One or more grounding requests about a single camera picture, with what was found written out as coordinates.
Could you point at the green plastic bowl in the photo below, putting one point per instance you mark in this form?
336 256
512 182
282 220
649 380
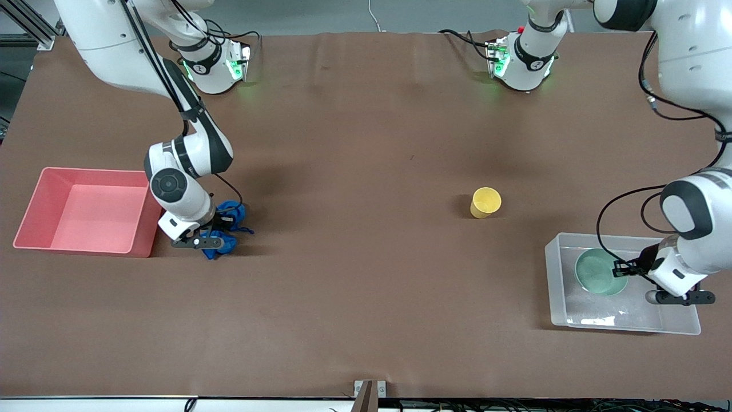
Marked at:
595 272

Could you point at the yellow plastic cup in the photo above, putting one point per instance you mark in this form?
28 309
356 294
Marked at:
486 201

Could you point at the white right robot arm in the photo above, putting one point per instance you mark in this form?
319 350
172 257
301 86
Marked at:
114 51

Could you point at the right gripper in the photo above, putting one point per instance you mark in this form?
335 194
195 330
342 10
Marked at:
219 222

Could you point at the blue cloth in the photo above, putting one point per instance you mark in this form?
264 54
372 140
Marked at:
239 213

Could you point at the brown table cover sheet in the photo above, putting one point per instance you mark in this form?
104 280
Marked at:
366 143

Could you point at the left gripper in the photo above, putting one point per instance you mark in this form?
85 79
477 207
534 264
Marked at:
645 263

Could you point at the grey metal bracket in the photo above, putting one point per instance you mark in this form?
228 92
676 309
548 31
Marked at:
366 397

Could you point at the clear plastic box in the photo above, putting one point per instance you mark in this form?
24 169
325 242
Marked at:
640 317

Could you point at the pink plastic box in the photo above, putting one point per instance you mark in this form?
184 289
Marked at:
86 212

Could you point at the aluminium frame post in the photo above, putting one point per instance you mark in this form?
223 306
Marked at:
28 23

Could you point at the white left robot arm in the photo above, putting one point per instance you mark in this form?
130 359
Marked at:
692 57

